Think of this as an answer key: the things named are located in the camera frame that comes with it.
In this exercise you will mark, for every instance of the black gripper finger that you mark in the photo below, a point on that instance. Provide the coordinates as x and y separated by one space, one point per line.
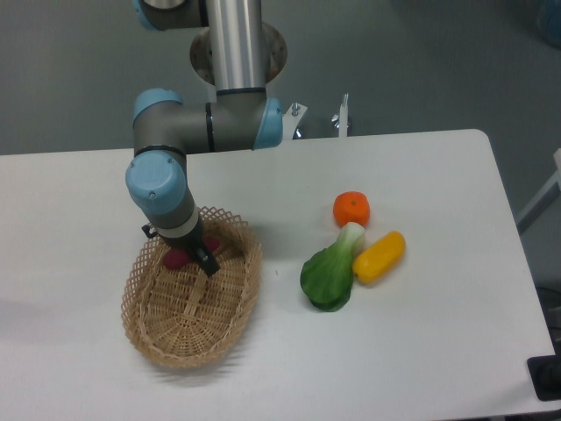
205 260

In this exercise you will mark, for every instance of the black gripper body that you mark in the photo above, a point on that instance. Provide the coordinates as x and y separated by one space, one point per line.
187 236

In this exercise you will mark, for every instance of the purple sweet potato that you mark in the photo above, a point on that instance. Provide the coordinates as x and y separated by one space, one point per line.
175 259

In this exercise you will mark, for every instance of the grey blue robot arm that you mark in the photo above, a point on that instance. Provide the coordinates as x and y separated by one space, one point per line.
166 131

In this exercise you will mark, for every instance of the woven wicker basket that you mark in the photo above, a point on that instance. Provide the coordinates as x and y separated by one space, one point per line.
183 318

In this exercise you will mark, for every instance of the green bok choy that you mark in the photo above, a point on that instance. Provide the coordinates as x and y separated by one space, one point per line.
326 278

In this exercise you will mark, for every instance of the orange tangerine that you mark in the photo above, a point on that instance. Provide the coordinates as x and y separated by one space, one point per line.
351 206

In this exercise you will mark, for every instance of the yellow bell pepper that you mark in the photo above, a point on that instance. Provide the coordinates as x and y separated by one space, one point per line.
379 258

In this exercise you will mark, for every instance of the black device at table edge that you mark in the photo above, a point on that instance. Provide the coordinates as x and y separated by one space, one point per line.
545 376

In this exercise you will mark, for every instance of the white metal base frame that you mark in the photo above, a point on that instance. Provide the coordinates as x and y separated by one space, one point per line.
291 119

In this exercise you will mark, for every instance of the white frame at right edge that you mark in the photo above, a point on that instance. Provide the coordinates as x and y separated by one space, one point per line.
541 201

